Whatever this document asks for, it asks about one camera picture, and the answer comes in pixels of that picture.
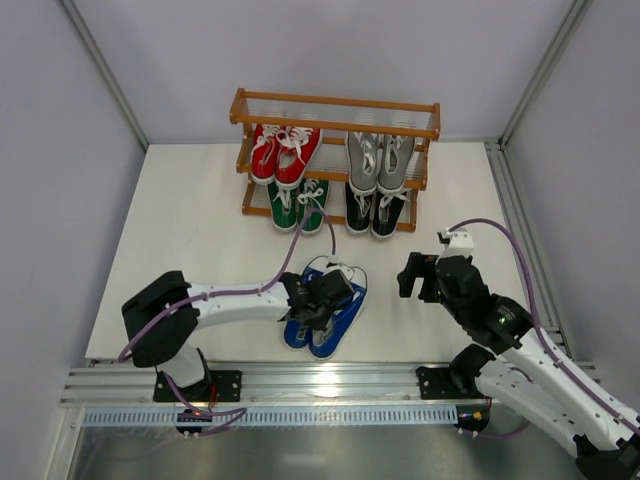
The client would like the black sneaker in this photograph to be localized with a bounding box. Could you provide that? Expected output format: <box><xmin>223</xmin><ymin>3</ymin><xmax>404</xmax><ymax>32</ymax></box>
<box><xmin>371</xmin><ymin>190</ymin><xmax>409</xmax><ymax>240</ymax></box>
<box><xmin>345</xmin><ymin>184</ymin><xmax>374</xmax><ymax>235</ymax></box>

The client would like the red sneaker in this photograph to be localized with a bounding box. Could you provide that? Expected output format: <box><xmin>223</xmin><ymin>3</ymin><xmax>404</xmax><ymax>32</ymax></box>
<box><xmin>275</xmin><ymin>127</ymin><xmax>323</xmax><ymax>190</ymax></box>
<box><xmin>250</xmin><ymin>124</ymin><xmax>282</xmax><ymax>185</ymax></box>

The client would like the slotted grey cable duct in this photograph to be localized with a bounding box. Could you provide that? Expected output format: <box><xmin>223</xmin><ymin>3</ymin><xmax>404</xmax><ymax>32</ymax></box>
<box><xmin>81</xmin><ymin>404</ymin><xmax>458</xmax><ymax>428</ymax></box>

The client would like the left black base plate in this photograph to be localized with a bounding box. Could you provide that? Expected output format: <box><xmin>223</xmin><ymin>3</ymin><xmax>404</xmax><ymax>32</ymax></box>
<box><xmin>152</xmin><ymin>370</ymin><xmax>242</xmax><ymax>403</ymax></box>

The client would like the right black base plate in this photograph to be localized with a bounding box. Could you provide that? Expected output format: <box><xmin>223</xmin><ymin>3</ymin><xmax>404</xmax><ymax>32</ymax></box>
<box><xmin>416</xmin><ymin>366</ymin><xmax>483</xmax><ymax>400</ymax></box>

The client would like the aluminium right side rail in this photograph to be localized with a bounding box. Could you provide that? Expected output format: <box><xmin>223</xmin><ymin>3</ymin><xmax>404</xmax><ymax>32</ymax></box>
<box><xmin>484</xmin><ymin>140</ymin><xmax>571</xmax><ymax>357</ymax></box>

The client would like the aluminium rail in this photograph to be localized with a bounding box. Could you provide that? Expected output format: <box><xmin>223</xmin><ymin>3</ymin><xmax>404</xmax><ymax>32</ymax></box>
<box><xmin>484</xmin><ymin>140</ymin><xmax>571</xmax><ymax>357</ymax></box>
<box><xmin>59</xmin><ymin>362</ymin><xmax>606</xmax><ymax>407</ymax></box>

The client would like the wooden shoe shelf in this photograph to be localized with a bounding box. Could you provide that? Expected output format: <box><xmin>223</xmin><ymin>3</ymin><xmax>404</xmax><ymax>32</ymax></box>
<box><xmin>229</xmin><ymin>88</ymin><xmax>441</xmax><ymax>233</ymax></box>

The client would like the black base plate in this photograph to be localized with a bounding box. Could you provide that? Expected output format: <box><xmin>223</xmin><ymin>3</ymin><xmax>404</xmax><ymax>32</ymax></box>
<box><xmin>152</xmin><ymin>370</ymin><xmax>242</xmax><ymax>403</ymax></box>
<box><xmin>416</xmin><ymin>366</ymin><xmax>483</xmax><ymax>400</ymax></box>

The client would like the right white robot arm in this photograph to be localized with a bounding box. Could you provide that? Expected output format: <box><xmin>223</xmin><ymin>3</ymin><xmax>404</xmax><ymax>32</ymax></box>
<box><xmin>397</xmin><ymin>252</ymin><xmax>639</xmax><ymax>479</ymax></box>

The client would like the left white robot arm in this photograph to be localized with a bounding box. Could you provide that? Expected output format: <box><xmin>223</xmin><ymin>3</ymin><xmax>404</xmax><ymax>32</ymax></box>
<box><xmin>118</xmin><ymin>264</ymin><xmax>356</xmax><ymax>393</ymax></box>

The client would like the aluminium front rail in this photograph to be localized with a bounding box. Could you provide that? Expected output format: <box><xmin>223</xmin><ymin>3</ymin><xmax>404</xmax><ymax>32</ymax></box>
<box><xmin>59</xmin><ymin>362</ymin><xmax>606</xmax><ymax>407</ymax></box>

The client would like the left aluminium corner post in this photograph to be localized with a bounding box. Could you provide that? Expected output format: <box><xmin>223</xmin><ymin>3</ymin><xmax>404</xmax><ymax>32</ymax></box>
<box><xmin>57</xmin><ymin>0</ymin><xmax>150</xmax><ymax>151</ymax></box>

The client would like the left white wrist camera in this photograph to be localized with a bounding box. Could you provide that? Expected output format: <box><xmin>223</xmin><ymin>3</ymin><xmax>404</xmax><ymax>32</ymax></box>
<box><xmin>325</xmin><ymin>257</ymin><xmax>354</xmax><ymax>279</ymax></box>

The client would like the grey sneaker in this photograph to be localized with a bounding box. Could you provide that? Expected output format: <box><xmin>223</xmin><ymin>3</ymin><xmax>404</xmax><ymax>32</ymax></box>
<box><xmin>377</xmin><ymin>135</ymin><xmax>416</xmax><ymax>195</ymax></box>
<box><xmin>345</xmin><ymin>132</ymin><xmax>380</xmax><ymax>195</ymax></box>

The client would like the green sneaker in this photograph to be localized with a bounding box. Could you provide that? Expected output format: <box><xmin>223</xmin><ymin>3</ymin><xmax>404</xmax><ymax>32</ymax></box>
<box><xmin>296</xmin><ymin>179</ymin><xmax>330</xmax><ymax>235</ymax></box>
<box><xmin>267</xmin><ymin>182</ymin><xmax>297</xmax><ymax>232</ymax></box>

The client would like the blue sneaker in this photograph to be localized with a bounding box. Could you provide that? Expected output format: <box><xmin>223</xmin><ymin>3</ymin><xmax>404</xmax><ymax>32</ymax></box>
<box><xmin>283</xmin><ymin>255</ymin><xmax>329</xmax><ymax>350</ymax></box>
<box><xmin>309</xmin><ymin>264</ymin><xmax>368</xmax><ymax>361</ymax></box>

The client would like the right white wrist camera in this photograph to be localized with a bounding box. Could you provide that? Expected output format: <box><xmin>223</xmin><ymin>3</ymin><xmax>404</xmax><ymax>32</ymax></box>
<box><xmin>437</xmin><ymin>228</ymin><xmax>474</xmax><ymax>260</ymax></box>

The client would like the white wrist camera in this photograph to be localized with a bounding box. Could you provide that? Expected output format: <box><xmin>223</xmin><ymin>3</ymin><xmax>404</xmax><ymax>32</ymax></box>
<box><xmin>437</xmin><ymin>228</ymin><xmax>474</xmax><ymax>260</ymax></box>
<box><xmin>325</xmin><ymin>257</ymin><xmax>354</xmax><ymax>279</ymax></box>

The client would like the aluminium corner post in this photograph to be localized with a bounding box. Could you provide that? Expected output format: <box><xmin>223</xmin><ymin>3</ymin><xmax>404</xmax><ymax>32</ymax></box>
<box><xmin>57</xmin><ymin>0</ymin><xmax>150</xmax><ymax>151</ymax></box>
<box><xmin>498</xmin><ymin>0</ymin><xmax>593</xmax><ymax>150</ymax></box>

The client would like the right aluminium corner post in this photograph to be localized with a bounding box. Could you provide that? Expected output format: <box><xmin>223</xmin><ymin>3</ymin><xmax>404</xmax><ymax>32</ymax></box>
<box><xmin>498</xmin><ymin>0</ymin><xmax>593</xmax><ymax>150</ymax></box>

